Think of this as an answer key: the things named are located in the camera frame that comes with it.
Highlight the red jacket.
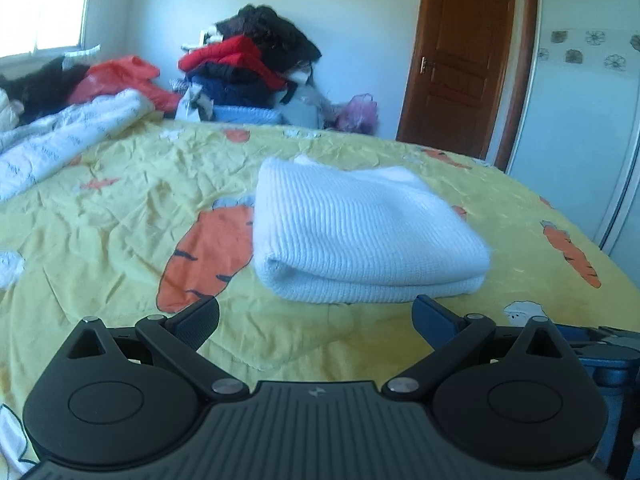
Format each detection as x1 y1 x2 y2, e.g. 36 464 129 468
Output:
178 35 287 92

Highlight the window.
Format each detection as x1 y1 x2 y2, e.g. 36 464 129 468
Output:
0 0 103 61

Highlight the red plastic bag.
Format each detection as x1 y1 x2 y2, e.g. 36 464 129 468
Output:
65 56 183 113

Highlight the white crumpled cloth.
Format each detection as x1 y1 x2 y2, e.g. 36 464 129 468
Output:
0 87 23 131

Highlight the pink plastic bag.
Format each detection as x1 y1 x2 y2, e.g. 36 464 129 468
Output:
335 93 379 136

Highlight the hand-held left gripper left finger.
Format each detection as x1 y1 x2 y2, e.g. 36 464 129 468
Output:
56 294 252 405

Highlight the brown wooden door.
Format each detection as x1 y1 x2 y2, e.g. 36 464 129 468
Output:
396 0 538 173

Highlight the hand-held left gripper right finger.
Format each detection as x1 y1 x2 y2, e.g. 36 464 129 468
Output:
381 293 584 405

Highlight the light blue knit cloth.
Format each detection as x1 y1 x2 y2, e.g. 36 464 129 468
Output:
212 105 283 125

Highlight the black fluffy coat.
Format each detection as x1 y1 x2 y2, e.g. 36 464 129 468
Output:
214 4 322 73

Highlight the white printed blanket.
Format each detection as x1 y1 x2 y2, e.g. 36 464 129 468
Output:
0 89 156 203

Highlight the navy blue garment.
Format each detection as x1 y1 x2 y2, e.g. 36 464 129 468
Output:
187 75 281 110

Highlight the grey bundle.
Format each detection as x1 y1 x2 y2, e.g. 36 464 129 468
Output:
277 80 341 130

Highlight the row of flower wall stickers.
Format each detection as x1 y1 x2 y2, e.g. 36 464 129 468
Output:
536 29 640 73

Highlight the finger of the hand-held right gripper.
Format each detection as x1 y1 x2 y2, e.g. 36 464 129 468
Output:
556 324 640 360

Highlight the white knit sweater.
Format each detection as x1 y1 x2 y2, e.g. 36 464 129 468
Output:
252 155 492 306

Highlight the yellow carrot print quilt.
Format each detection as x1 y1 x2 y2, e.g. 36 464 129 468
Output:
0 120 640 480

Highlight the black padded jacket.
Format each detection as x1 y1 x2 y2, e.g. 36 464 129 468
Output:
192 62 273 86

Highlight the black clothing heap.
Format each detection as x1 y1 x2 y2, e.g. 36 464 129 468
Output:
0 56 91 126

